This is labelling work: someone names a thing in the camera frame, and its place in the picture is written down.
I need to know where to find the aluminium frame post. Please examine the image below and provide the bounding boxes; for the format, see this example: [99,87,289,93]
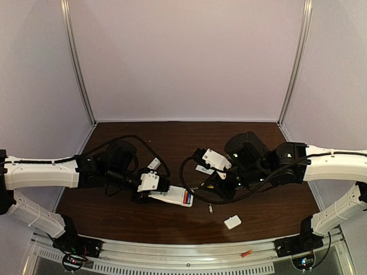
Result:
[60,0,97,126]
[278,0,313,127]

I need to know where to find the right black braided cable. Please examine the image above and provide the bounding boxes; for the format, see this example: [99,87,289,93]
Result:
[179,154,367,205]

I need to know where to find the yellow handled screwdriver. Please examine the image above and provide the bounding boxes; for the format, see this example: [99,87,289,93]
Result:
[190,183,214,192]

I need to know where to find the red yellow battery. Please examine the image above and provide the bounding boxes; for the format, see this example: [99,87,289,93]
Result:
[241,249,253,258]

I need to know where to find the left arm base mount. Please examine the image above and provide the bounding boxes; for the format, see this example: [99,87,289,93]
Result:
[50,235,103,273]

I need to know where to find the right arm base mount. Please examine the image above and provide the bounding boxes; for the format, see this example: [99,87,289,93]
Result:
[274,235,323,272]

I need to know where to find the left black braided cable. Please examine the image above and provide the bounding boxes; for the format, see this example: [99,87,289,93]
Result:
[0,135,172,178]

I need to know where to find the white air conditioner remote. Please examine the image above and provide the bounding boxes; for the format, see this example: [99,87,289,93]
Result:
[149,186,193,207]

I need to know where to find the left aluminium frame post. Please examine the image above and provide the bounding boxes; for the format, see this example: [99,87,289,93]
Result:
[60,0,97,126]

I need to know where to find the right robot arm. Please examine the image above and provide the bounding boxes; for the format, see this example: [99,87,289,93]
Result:
[198,131,366,238]

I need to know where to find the slim white remote control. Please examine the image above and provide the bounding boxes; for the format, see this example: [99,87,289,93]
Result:
[147,158,161,170]

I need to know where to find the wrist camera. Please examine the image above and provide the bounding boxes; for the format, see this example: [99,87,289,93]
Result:
[193,148,232,179]
[137,171,170,193]

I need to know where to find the black braided cable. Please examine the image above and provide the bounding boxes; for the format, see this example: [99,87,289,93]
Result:
[0,135,172,178]
[179,154,367,205]

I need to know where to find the curved aluminium front rail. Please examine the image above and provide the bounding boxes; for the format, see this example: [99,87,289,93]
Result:
[20,230,357,274]

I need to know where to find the small white battery cover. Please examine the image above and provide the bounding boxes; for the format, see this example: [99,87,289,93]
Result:
[224,215,242,230]

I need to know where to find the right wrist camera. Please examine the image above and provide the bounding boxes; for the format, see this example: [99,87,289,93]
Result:
[193,148,232,179]

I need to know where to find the right aluminium frame post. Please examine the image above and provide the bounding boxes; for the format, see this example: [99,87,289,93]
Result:
[278,0,313,127]

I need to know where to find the red battery in remote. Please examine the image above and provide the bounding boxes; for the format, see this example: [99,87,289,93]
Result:
[183,191,191,203]

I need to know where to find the gold white battery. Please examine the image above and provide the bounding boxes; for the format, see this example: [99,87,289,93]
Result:
[208,203,213,214]

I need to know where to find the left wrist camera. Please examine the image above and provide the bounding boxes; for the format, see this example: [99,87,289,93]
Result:
[137,171,170,193]

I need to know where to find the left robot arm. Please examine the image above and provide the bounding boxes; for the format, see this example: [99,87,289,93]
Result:
[1,136,161,240]

